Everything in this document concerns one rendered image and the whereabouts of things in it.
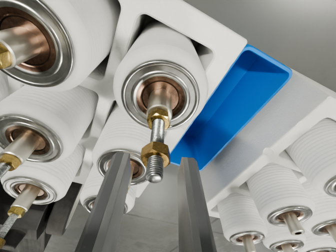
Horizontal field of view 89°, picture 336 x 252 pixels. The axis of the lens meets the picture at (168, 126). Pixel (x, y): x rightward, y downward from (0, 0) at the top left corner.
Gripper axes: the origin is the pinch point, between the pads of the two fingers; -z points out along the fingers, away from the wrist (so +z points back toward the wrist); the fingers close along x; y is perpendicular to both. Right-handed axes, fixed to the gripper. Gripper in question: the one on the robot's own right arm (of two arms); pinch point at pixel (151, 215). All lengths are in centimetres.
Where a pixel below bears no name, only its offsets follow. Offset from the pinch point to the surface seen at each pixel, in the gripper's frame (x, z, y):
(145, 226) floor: 2, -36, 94
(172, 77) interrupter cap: -0.9, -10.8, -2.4
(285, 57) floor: -27.2, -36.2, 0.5
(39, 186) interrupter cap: 17.0, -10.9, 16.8
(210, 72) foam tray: -6.3, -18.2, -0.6
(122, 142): 4.1, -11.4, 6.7
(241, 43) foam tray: -8.9, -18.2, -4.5
